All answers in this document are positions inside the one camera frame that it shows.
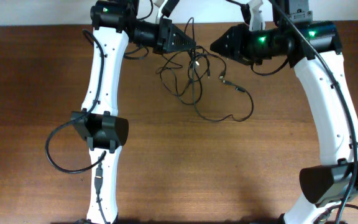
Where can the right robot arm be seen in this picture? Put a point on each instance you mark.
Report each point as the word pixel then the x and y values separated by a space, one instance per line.
pixel 313 49

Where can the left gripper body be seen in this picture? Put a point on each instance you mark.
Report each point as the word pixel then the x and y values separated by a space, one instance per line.
pixel 163 36

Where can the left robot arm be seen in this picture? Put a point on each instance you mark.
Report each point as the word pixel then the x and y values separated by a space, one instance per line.
pixel 115 25

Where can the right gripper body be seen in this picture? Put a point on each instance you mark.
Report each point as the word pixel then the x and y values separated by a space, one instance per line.
pixel 241 45

